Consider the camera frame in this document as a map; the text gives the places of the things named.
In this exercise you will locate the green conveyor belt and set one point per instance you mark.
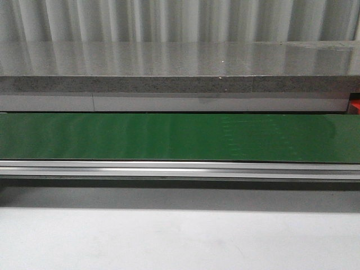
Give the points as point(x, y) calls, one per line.
point(310, 138)

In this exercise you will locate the grey stone counter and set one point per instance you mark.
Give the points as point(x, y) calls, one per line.
point(250, 77)

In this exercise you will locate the red object at right edge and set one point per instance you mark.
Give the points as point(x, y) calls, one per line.
point(354, 107)

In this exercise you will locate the grey pleated curtain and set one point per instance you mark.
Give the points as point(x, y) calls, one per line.
point(179, 21)

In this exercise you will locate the aluminium conveyor side rail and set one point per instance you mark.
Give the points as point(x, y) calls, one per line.
point(181, 169)

